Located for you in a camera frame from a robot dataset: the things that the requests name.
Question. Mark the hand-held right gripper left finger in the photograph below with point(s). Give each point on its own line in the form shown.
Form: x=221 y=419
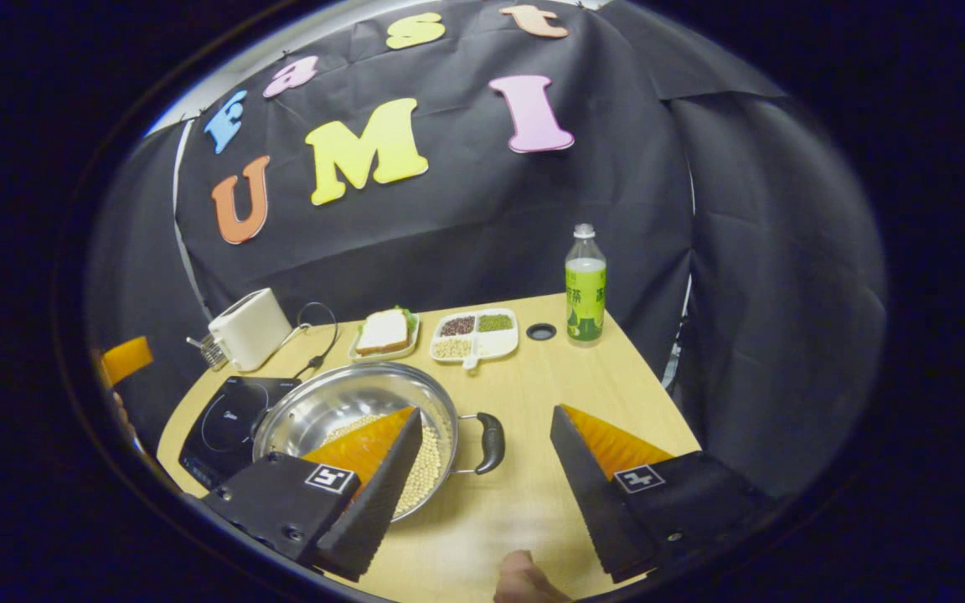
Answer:
x=378 y=494

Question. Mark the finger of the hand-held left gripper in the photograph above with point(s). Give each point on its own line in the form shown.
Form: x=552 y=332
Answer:
x=126 y=360

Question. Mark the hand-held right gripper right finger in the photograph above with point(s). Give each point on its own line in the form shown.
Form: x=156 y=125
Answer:
x=591 y=494

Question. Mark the stainless steel pot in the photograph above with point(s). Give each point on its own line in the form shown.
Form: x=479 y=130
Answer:
x=340 y=402

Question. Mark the black induction cooktop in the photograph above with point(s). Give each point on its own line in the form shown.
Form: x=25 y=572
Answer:
x=223 y=427

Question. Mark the pile of soybeans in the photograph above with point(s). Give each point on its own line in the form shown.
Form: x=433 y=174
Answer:
x=430 y=469

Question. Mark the white toaster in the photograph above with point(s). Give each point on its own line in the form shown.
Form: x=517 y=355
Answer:
x=250 y=331

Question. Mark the small pale plate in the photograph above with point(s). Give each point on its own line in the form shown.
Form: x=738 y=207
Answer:
x=357 y=355

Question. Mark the sandwich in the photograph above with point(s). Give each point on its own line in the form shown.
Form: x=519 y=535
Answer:
x=382 y=332

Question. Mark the white divided bean tray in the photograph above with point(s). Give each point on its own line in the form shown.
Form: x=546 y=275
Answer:
x=495 y=342

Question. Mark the green drink bottle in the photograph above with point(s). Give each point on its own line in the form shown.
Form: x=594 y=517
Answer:
x=585 y=293

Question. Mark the black backdrop cloth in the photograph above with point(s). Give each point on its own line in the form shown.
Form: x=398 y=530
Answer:
x=633 y=209

